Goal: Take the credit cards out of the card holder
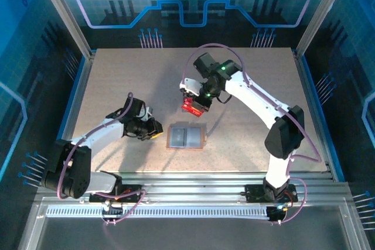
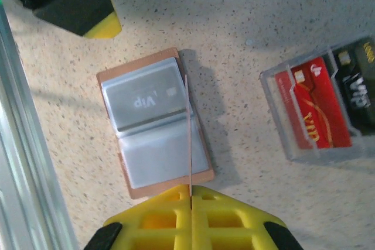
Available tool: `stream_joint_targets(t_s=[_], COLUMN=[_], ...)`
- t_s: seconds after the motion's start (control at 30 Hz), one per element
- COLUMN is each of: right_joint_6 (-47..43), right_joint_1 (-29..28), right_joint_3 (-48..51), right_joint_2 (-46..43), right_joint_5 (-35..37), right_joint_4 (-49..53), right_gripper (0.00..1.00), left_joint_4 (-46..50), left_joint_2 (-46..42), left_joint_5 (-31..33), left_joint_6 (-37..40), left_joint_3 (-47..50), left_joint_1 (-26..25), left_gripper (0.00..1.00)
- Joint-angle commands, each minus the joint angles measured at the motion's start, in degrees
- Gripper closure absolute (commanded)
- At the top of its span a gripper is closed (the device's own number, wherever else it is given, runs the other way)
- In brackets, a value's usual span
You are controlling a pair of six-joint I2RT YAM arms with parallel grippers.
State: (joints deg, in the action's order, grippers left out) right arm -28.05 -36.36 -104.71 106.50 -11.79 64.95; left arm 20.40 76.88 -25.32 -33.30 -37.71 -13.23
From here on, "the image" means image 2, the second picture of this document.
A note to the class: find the tan leather card holder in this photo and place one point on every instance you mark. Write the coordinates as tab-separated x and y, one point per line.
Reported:
202	150

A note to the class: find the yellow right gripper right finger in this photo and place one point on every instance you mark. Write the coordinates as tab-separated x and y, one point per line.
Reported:
228	223

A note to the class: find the silver VIP card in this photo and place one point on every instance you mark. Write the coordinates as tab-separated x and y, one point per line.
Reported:
146	100

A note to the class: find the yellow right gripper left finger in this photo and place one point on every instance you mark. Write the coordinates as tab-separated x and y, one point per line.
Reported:
158	223

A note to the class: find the red VIP card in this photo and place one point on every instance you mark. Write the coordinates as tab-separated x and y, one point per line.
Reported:
316	109

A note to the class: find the clear plastic card box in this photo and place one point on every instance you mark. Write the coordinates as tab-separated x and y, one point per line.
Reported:
275	115

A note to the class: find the black VIP card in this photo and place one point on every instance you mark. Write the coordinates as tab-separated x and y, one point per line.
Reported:
360	92

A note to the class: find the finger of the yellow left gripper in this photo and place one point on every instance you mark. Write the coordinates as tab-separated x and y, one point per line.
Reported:
67	1

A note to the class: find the aluminium table frame rail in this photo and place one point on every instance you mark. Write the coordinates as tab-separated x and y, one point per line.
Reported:
17	144

